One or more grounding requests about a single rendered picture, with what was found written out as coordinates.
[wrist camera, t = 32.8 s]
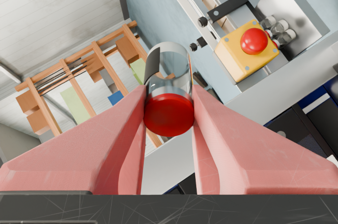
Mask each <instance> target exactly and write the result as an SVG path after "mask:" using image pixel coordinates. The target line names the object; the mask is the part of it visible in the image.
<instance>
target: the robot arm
mask: <svg viewBox="0 0 338 224"><path fill-rule="evenodd" d="M145 100H146V86H145V85H139V86H137V87H136V88H135V89H133V90H132V91H131V92H130V93H128V94H127V95H126V96H125V97H124V98H122V99H121V100H120V101H119V102H118V103H116V104H115V105H114V106H112V107H111V108H109V109H107V110H105V111H104V112H102V113H100V114H98V115H96V116H94V117H92V118H90V119H88V120H86V121H84V122H83V123H81V124H79V125H77V126H75V127H73V128H71V129H69V130H67V131H65V132H64V133H62V134H60V135H58V136H56V137H54V138H52V139H50V140H48V141H46V142H44V143H43V144H41V145H39V146H37V147H35V148H33V149H31V150H29V151H27V152H25V153H24V154H22V155H20V156H18V157H15V158H14V159H12V160H10V161H8V162H6V163H4V164H3V165H2V167H1V168H0V224H338V167H337V166H336V164H334V163H333V162H331V161H329V160H327V159H326V158H324V157H322V156H320V155H317V154H316V153H314V152H312V151H310V150H308V149H306V148H304V147H302V146H300V145H298V144H296V143H294V142H293V141H291V140H289V139H287V138H285V137H283V136H281V135H279V134H277V133H275V132H273V131H272V130H270V129H268V128H266V127H264V126H262V125H260V124H258V123H256V122H254V121H252V120H250V119H249V118H247V117H245V116H243V115H241V114H239V113H237V112H235V111H233V110H231V109H230V108H228V107H226V106H225V105H223V104H222V103H221V102H220V101H218V100H217V99H216V98H215V97H214V96H212V95H211V94H210V93H209V92H207V91H206V90H205V89H204V88H203V87H201V86H200V85H197V84H194V85H193V86H192V100H193V105H194V117H195V120H194V123H193V126H192V146H193V156H194V166H195V176H196V186H197V194H144V195H141V186H142V176H143V166H144V156H145V146H146V126H145V123H144V121H143V118H144V106H145Z"/></svg>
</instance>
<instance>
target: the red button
mask: <svg viewBox="0 0 338 224"><path fill-rule="evenodd" d="M240 45H241V47H242V49H243V51H244V52H246V53H247V54H250V55H258V54H260V53H261V52H263V51H264V50H265V48H266V47H267V45H268V37H267V35H266V33H265V32H264V31H263V30H261V29H259V28H250V29H248V30H246V31H245V33H244V34H243V35H242V37H241V39H240Z"/></svg>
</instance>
